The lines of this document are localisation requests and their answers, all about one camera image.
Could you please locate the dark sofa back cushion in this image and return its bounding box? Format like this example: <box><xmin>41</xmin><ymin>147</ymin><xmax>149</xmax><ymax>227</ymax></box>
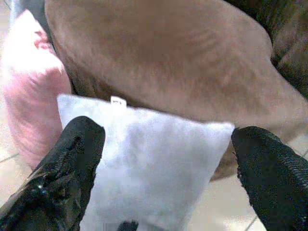
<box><xmin>226</xmin><ymin>0</ymin><xmax>308</xmax><ymax>99</ymax></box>

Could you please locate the brown sofa seat cushion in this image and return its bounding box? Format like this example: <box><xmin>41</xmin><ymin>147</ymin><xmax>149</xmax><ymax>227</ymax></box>
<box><xmin>44</xmin><ymin>0</ymin><xmax>308</xmax><ymax>182</ymax></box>

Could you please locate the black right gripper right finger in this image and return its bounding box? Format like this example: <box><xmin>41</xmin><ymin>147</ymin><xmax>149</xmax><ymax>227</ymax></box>
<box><xmin>231</xmin><ymin>126</ymin><xmax>308</xmax><ymax>231</ymax></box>

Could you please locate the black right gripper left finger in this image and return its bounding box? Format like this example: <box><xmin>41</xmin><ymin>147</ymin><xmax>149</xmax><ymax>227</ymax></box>
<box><xmin>0</xmin><ymin>115</ymin><xmax>106</xmax><ymax>231</ymax></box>

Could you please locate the pink fluffy pillow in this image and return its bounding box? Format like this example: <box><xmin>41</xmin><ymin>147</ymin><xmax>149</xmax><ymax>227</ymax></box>
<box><xmin>0</xmin><ymin>9</ymin><xmax>73</xmax><ymax>170</ymax></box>

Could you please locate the white square pillow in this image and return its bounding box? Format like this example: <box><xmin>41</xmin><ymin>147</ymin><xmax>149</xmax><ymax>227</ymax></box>
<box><xmin>56</xmin><ymin>94</ymin><xmax>235</xmax><ymax>231</ymax></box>

